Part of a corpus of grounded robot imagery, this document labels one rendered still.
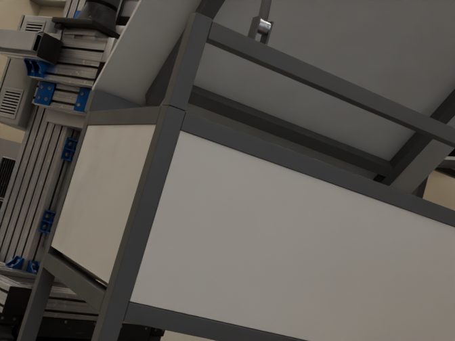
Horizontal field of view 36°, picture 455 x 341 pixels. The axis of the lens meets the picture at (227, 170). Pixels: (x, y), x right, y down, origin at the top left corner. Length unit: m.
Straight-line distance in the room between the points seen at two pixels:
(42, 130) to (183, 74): 1.53
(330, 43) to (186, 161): 0.74
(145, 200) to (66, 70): 1.26
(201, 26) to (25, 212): 1.58
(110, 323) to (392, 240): 0.71
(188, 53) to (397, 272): 0.75
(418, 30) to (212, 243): 0.96
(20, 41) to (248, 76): 0.95
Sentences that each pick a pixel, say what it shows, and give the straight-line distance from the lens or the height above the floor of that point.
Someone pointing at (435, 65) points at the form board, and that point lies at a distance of 2.21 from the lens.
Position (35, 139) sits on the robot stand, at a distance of 2.93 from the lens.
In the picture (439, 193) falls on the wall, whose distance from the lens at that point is 5.47.
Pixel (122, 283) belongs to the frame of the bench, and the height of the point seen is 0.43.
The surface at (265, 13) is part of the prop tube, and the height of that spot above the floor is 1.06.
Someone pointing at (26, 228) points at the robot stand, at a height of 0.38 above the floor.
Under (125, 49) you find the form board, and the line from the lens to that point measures 1.94.
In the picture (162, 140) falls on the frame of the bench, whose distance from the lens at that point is 1.42.
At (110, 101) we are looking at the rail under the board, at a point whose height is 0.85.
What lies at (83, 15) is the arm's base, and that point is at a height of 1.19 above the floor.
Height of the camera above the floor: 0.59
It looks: 5 degrees up
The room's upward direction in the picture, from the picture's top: 16 degrees clockwise
